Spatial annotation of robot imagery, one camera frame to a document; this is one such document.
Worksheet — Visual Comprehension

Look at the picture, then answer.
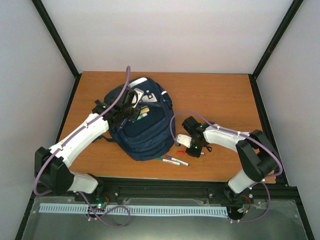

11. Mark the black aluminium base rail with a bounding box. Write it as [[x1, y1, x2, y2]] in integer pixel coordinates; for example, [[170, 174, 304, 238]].
[[32, 175, 298, 208]]

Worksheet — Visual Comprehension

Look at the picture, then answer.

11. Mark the yellow highlighter pen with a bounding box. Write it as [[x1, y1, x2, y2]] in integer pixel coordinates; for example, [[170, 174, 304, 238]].
[[140, 107, 150, 114]]

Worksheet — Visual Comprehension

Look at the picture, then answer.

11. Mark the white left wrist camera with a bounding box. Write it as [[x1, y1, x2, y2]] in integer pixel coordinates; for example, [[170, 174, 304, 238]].
[[131, 88, 145, 108]]

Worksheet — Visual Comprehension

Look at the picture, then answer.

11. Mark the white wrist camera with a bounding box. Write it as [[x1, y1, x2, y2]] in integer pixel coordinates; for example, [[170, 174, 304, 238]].
[[175, 134, 193, 148], [131, 88, 145, 108]]

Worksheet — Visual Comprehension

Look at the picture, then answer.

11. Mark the purple capped marker pen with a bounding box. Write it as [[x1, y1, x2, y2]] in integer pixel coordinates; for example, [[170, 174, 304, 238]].
[[165, 155, 190, 166]]

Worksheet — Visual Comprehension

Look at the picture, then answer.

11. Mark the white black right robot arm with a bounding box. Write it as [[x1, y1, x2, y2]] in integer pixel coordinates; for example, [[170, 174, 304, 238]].
[[176, 116, 281, 203]]

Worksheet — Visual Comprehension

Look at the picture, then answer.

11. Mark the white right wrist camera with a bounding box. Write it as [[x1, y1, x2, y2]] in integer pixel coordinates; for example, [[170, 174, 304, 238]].
[[175, 134, 193, 148]]

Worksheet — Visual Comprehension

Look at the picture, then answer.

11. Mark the green capped marker pen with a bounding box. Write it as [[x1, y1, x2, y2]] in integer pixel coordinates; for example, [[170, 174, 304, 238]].
[[156, 157, 181, 166]]

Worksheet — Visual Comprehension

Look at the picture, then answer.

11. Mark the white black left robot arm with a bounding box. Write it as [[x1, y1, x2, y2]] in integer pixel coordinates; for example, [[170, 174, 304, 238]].
[[34, 87, 145, 202]]

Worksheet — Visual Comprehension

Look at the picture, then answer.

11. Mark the green label glue stick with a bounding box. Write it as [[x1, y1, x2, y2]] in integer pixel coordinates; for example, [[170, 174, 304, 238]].
[[138, 113, 148, 119]]

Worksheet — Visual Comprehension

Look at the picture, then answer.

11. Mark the navy blue student backpack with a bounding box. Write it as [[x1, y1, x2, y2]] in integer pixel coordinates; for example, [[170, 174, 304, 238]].
[[94, 76, 176, 161]]

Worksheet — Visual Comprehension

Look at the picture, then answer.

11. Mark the light blue slotted cable duct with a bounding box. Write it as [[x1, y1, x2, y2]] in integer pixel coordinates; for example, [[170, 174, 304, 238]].
[[38, 203, 228, 218]]

